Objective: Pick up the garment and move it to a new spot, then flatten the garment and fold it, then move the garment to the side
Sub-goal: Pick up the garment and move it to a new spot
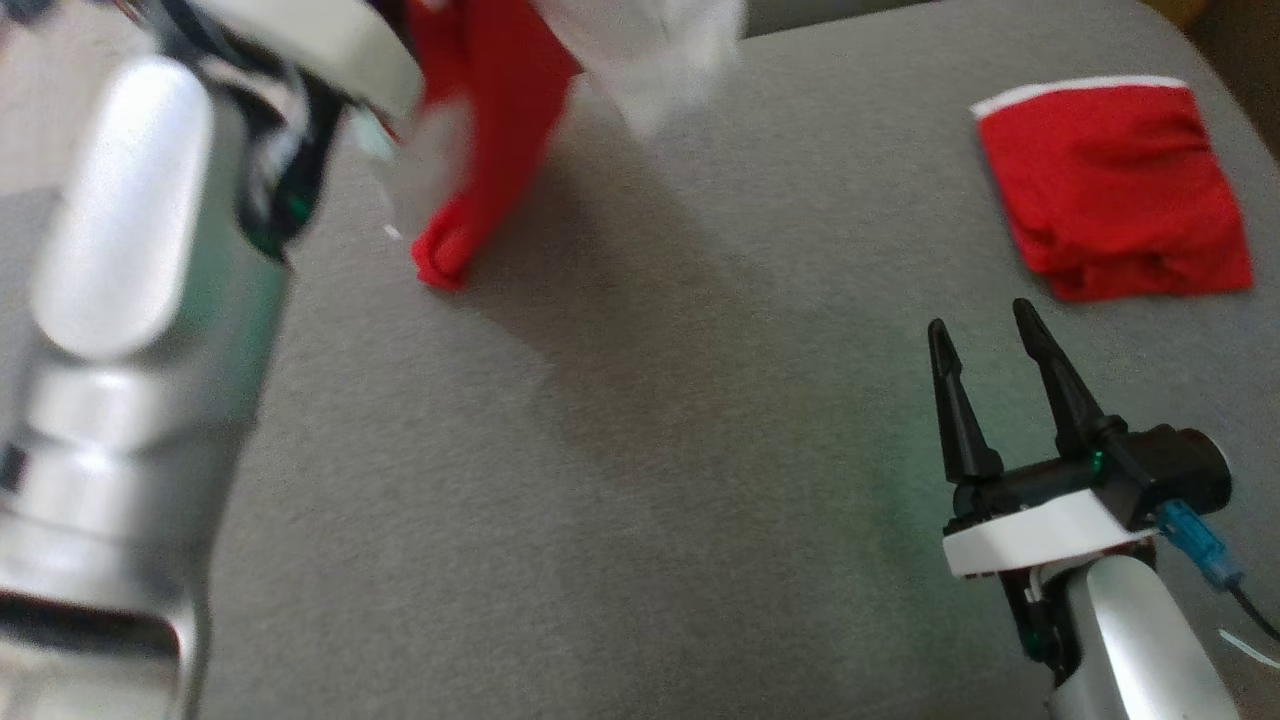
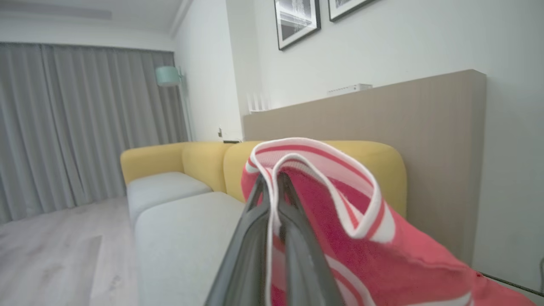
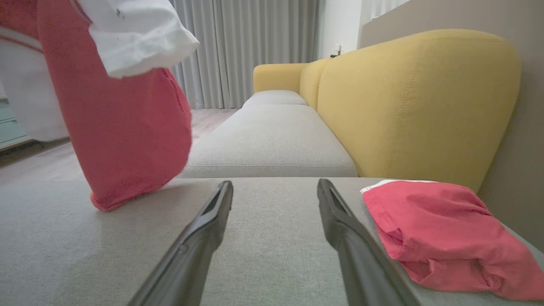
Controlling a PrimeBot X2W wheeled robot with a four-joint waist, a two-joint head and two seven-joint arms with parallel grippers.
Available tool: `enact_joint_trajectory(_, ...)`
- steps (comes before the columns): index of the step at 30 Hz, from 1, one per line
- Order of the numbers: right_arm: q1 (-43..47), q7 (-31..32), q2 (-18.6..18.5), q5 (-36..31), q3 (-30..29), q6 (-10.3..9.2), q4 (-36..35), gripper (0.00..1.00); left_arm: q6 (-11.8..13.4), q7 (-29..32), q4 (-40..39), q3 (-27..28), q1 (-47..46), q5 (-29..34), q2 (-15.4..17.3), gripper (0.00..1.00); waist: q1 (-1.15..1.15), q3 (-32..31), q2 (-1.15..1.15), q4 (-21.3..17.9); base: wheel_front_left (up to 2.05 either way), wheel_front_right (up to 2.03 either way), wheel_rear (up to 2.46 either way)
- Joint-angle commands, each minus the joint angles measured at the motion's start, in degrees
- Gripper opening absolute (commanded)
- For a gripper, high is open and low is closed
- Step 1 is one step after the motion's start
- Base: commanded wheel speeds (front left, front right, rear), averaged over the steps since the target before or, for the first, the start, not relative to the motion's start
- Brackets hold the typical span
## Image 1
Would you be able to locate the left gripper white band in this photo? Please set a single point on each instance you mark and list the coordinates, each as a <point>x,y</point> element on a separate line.
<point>320,40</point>

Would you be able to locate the yellow cushion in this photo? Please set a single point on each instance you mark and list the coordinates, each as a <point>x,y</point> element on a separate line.
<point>1175,8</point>

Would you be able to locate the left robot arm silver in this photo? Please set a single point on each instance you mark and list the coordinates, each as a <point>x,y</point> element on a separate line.
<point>120,250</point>

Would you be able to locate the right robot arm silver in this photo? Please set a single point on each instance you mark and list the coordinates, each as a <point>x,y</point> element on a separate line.
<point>1130,640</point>

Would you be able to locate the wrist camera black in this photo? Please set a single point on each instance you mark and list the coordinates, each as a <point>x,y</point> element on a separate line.
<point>290,190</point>
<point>1185,470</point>

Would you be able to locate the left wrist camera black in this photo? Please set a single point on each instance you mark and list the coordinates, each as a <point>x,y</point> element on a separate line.
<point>290,190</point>

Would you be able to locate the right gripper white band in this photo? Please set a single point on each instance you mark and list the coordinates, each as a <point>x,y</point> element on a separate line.
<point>1040,525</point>

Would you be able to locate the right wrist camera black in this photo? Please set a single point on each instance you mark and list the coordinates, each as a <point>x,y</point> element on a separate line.
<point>1185,470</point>

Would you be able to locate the red white basketball jersey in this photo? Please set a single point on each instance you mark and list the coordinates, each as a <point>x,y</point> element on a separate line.
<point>500,100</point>

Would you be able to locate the grey sofa cushion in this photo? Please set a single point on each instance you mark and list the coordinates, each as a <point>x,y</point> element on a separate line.
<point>830,12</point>

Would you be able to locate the red shorts white trim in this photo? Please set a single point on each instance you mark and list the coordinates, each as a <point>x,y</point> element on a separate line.
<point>1110,190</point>

